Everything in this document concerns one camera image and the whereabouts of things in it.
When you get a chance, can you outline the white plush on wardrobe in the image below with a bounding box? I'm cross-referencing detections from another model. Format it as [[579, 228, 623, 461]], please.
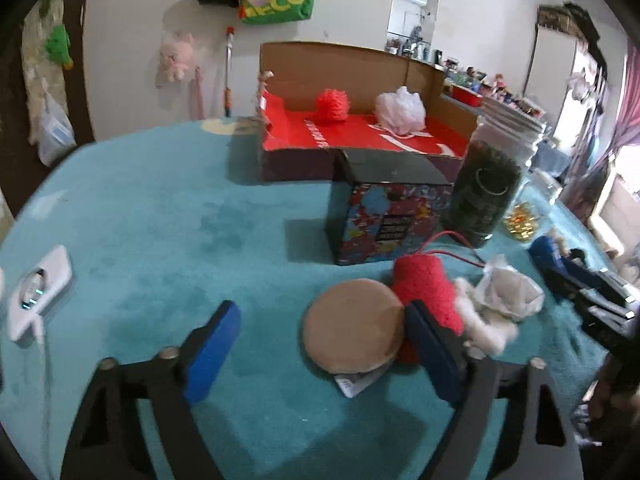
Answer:
[[567, 71, 588, 103]]

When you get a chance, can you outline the dark brown door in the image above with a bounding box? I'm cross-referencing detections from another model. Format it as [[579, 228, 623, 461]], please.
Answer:
[[0, 0, 96, 211]]

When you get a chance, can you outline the glass jar with gold contents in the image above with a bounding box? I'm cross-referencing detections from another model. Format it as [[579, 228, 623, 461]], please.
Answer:
[[502, 199, 543, 245]]

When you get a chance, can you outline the side table with grey cloth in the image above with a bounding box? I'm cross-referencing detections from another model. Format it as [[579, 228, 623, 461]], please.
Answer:
[[530, 135, 573, 186]]

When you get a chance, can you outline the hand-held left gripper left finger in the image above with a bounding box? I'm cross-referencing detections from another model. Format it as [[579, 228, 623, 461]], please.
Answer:
[[60, 300, 243, 480]]

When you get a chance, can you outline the pink curtain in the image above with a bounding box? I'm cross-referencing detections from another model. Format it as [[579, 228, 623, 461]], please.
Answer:
[[585, 40, 640, 221]]

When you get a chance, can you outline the white power cable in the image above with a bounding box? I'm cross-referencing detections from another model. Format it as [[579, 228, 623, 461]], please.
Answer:
[[34, 325, 57, 480]]

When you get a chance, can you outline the round beige cushion pad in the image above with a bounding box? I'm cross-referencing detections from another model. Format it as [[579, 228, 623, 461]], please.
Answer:
[[302, 279, 405, 399]]

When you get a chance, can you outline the white and red stick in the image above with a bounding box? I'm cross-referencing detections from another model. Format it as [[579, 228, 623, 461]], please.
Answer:
[[223, 26, 236, 118]]

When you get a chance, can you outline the beige hanging organiser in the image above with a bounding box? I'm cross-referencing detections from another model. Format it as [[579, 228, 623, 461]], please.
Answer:
[[21, 0, 68, 143]]

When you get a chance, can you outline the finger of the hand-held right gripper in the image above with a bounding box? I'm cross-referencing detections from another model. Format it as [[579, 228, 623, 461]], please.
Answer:
[[529, 235, 638, 306], [574, 290, 640, 333]]

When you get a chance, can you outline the glass jar with dark contents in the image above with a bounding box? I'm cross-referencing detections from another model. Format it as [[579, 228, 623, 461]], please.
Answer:
[[442, 96, 548, 250]]

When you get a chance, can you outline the wooden chair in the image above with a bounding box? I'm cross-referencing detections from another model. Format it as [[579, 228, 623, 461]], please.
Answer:
[[587, 160, 640, 261]]

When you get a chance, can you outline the teal blanket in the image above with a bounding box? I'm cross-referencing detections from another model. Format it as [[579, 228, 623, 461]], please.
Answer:
[[0, 120, 640, 480]]

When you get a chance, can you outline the white power strip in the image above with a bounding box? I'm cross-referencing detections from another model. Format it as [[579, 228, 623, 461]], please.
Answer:
[[6, 245, 73, 348]]

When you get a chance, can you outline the green plush toy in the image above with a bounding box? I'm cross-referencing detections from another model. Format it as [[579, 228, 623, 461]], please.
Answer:
[[45, 25, 75, 70]]

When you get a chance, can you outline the red knitted soft toy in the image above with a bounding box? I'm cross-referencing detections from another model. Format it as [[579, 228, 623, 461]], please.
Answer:
[[390, 230, 487, 365]]

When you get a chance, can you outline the white mesh bath sponge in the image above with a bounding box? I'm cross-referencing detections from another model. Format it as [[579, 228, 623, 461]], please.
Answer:
[[375, 86, 427, 136]]

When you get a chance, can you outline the clear plastic bag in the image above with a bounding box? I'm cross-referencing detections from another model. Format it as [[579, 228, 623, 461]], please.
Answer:
[[37, 92, 77, 167]]

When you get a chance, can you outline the white wardrobe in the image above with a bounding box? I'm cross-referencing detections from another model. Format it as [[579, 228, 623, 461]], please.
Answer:
[[522, 5, 608, 136]]

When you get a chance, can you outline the white plush toy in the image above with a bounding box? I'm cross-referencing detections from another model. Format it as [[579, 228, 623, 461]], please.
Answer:
[[452, 254, 546, 358]]

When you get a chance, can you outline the cardboard box with red lining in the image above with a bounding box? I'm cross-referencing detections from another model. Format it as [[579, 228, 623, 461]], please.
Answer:
[[257, 41, 483, 183]]

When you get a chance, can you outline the red pom-pom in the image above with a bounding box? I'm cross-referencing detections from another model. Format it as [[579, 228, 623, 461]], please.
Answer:
[[314, 88, 351, 123]]

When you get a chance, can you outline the pile of dark bags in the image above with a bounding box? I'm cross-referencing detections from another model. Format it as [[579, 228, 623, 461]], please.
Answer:
[[537, 2, 601, 56]]

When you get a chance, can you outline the clutter of bottles and figurines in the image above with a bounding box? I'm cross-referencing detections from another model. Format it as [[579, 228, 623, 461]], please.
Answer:
[[387, 35, 543, 116]]

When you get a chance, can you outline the wall mirror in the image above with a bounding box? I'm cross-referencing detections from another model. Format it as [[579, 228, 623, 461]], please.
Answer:
[[387, 0, 443, 56]]

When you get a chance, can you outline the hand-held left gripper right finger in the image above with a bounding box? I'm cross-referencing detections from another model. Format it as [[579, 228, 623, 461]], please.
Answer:
[[402, 299, 586, 480]]

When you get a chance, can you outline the small colourful printed box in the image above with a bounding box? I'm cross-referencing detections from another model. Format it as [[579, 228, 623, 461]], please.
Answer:
[[325, 147, 453, 266]]

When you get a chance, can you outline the red container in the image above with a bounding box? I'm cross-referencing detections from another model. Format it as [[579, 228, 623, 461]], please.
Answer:
[[450, 84, 483, 106]]

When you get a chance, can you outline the pink plush on wall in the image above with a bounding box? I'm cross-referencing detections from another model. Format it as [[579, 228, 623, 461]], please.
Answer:
[[157, 31, 197, 83]]

